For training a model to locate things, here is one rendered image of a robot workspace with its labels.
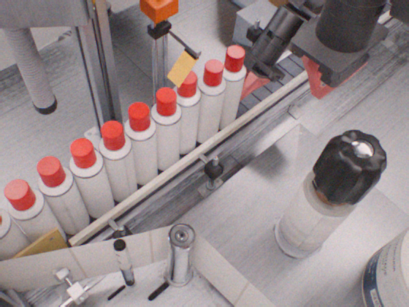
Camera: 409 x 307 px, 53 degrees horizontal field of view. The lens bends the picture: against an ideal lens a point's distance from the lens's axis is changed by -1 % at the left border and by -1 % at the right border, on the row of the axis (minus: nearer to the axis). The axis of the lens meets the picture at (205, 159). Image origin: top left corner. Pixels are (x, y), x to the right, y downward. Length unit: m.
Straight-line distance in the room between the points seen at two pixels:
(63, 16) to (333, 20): 0.27
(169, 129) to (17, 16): 0.32
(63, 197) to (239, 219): 0.32
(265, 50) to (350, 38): 0.38
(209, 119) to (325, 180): 0.30
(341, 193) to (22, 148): 0.66
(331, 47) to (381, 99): 0.67
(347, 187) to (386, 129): 0.53
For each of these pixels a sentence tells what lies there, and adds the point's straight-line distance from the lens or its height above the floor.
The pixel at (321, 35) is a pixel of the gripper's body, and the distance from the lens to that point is 0.47.
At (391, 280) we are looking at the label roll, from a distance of 0.71.
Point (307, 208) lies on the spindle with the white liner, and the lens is 0.64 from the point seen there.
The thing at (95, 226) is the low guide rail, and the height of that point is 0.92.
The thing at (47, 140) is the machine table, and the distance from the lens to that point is 0.95.
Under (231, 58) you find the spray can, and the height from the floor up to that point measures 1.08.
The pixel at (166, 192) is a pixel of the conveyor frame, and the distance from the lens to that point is 0.80.
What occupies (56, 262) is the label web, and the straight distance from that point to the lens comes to 0.63.
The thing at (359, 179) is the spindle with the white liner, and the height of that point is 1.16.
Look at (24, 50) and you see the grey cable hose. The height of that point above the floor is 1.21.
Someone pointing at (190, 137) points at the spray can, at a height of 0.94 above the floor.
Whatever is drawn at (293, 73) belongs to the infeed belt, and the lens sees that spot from 1.02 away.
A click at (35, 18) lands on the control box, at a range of 0.48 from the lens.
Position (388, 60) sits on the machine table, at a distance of 1.24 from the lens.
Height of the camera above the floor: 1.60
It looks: 59 degrees down
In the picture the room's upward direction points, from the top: 9 degrees clockwise
